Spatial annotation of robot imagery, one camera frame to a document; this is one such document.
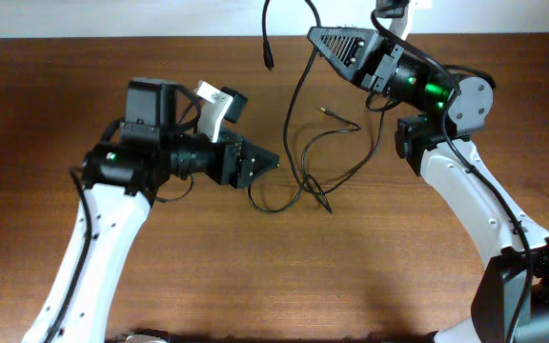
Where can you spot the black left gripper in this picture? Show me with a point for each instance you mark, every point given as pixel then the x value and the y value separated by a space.
pixel 239 176

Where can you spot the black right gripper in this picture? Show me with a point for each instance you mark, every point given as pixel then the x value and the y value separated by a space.
pixel 381 67

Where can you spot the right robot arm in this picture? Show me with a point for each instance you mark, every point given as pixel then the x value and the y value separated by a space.
pixel 452 102

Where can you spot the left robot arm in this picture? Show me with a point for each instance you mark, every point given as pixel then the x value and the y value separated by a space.
pixel 167 130

